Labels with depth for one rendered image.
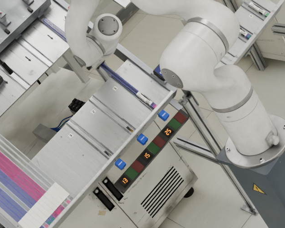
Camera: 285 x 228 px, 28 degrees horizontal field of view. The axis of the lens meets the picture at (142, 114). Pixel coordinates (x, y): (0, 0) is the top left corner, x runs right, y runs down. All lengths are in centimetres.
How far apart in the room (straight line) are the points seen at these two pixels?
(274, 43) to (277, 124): 125
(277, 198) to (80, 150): 64
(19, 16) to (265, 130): 93
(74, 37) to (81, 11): 8
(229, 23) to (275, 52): 152
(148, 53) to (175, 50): 234
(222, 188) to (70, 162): 91
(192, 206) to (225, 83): 124
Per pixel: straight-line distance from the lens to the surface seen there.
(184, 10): 136
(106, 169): 182
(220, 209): 247
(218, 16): 136
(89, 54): 164
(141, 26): 396
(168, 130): 188
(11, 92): 194
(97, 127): 186
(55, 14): 205
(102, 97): 190
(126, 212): 235
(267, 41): 285
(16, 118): 261
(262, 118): 150
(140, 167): 183
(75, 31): 160
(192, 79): 131
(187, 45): 131
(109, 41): 165
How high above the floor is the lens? 179
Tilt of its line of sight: 34 degrees down
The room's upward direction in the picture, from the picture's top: 36 degrees counter-clockwise
